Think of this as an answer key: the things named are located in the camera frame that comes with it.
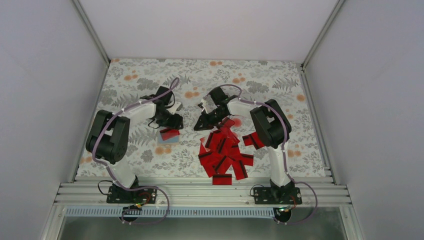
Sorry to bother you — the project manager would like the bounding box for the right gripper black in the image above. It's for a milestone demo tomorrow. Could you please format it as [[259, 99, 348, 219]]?
[[194, 107, 228, 131]]

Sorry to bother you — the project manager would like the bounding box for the beige card holder wallet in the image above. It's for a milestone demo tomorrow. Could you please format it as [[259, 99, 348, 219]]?
[[156, 128, 180, 145]]

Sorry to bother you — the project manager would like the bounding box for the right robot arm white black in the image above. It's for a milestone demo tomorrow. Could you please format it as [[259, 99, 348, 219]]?
[[194, 86, 295, 204]]

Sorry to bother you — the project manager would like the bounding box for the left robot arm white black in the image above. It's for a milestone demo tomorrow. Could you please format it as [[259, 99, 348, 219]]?
[[85, 86, 184, 203]]

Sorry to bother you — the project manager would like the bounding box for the red card centre pile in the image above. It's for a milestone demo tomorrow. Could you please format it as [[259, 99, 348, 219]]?
[[204, 117, 241, 159]]

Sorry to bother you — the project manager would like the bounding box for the red card pile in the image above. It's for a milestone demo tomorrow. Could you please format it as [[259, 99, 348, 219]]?
[[242, 132, 265, 150], [198, 151, 221, 177], [204, 117, 241, 159]]

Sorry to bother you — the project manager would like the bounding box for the red card left pile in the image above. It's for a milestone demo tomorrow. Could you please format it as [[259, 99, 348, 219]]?
[[198, 151, 221, 177]]

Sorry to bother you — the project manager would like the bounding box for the clear card red dot right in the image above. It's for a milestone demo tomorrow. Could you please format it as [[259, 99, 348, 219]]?
[[231, 117, 243, 128]]

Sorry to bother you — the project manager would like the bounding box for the red card right pile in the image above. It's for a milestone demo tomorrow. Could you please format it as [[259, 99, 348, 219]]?
[[242, 132, 265, 150]]

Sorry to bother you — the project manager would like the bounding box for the red card lower right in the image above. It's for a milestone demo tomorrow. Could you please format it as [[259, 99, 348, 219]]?
[[231, 153, 254, 180]]

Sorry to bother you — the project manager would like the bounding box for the floral patterned table mat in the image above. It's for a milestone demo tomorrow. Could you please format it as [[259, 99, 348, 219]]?
[[76, 58, 327, 178]]

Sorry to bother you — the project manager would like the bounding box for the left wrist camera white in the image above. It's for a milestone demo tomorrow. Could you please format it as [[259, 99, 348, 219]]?
[[170, 101, 183, 112]]

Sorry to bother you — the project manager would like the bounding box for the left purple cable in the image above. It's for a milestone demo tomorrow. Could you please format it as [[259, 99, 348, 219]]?
[[91, 77, 180, 226]]

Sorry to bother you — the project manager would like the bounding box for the purple cable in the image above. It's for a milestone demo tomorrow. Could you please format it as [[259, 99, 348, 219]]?
[[91, 77, 180, 226], [202, 84, 320, 227]]

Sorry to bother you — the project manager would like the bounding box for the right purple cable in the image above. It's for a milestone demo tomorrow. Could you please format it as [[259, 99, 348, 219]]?
[[202, 84, 320, 227]]

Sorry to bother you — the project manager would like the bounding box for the red card on rail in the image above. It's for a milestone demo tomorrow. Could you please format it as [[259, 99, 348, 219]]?
[[212, 174, 233, 185]]

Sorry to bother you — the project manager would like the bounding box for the aluminium rail frame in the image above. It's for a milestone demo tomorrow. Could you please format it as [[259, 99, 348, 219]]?
[[54, 176, 352, 207]]

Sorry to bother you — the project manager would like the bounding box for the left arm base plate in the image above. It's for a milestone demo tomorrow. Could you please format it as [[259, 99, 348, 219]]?
[[106, 185, 158, 204]]

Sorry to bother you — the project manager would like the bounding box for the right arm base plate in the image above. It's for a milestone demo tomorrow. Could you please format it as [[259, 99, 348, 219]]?
[[250, 186, 303, 205]]

